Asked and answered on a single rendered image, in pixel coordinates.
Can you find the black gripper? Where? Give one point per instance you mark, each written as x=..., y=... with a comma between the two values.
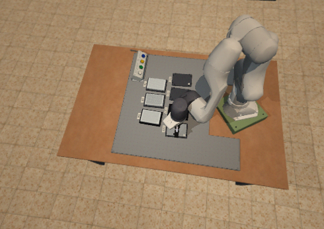
x=176, y=134

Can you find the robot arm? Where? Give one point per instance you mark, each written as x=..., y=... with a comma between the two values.
x=245, y=35

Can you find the grey button panel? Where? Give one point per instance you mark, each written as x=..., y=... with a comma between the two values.
x=139, y=66

